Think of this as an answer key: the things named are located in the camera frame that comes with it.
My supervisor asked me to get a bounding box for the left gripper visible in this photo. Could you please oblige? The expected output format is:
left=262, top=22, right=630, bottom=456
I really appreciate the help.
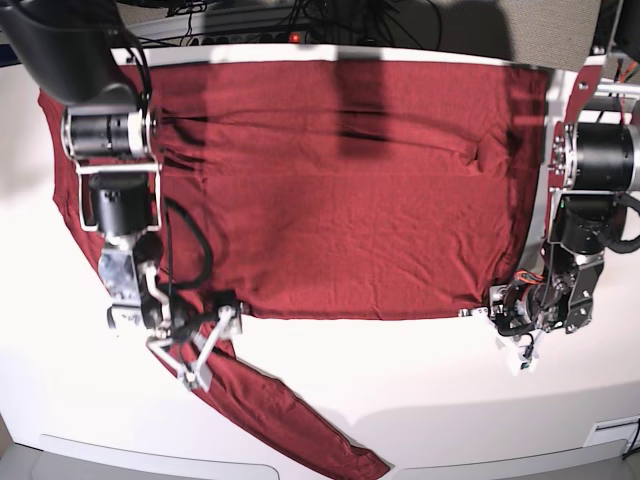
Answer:
left=489, top=280, right=565, bottom=338

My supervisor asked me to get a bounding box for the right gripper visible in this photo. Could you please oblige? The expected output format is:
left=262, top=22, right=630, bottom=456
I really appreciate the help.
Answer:
left=149, top=290, right=243, bottom=350

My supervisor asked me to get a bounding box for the red long-sleeve T-shirt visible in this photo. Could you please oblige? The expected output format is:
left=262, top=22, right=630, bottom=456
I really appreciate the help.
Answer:
left=37, top=58, right=551, bottom=480

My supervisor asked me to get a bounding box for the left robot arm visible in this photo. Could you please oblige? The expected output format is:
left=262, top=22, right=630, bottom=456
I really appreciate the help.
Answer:
left=488, top=1, right=639, bottom=340

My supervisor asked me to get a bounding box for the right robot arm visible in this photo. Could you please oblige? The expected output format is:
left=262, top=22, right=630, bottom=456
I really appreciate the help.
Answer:
left=1, top=1, right=240, bottom=354

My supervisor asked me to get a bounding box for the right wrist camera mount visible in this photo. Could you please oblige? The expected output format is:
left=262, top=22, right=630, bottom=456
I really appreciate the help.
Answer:
left=146, top=304, right=242, bottom=392

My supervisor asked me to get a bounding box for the white label box with cable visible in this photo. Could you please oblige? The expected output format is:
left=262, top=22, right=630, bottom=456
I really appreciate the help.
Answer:
left=584, top=415, right=639, bottom=453

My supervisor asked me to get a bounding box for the black power strip red switch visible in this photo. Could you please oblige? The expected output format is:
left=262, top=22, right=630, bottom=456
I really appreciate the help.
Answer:
left=186, top=31, right=311, bottom=46

